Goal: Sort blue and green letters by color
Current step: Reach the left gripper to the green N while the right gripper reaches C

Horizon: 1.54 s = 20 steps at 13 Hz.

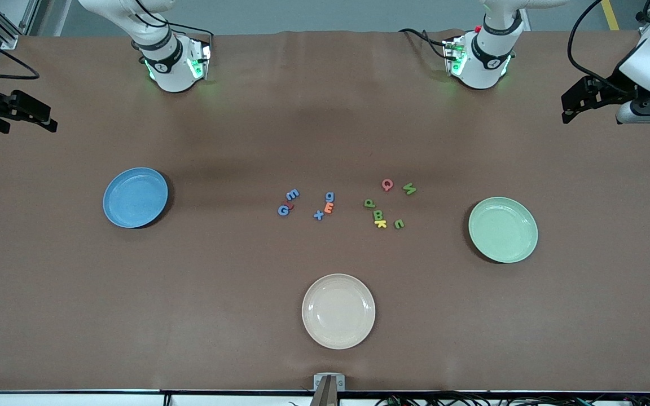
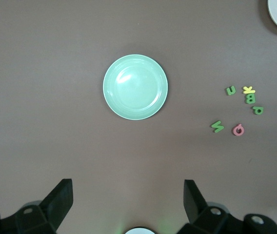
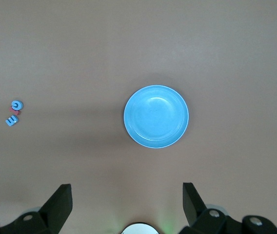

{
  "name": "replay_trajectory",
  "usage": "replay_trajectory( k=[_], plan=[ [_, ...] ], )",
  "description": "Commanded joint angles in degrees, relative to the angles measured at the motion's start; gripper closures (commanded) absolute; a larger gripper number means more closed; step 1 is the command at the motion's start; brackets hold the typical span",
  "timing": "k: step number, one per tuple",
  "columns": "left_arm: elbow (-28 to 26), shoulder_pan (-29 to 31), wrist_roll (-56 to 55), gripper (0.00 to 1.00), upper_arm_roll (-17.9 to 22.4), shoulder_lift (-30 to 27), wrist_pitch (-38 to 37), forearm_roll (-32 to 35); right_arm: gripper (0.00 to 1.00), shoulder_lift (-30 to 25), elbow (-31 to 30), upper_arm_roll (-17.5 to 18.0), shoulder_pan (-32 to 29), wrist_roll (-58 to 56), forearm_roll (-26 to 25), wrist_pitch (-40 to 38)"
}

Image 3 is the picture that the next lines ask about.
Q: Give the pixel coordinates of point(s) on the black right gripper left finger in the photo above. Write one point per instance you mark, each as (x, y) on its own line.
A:
(55, 209)

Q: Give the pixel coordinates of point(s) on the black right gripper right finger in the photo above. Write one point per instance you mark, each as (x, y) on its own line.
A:
(194, 209)

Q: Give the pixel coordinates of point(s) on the blue letter E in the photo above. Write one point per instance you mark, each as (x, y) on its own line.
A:
(12, 121)

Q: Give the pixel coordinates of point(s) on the blue letter G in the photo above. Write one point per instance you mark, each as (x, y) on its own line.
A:
(17, 103)

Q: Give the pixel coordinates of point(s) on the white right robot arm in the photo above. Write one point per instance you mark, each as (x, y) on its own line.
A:
(139, 230)

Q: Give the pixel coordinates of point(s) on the blue round plate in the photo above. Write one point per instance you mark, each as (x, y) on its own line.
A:
(156, 117)

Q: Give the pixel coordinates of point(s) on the red letter I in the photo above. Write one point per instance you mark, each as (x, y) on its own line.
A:
(16, 112)

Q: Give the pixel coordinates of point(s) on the brown table cover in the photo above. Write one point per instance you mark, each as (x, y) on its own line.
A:
(138, 36)

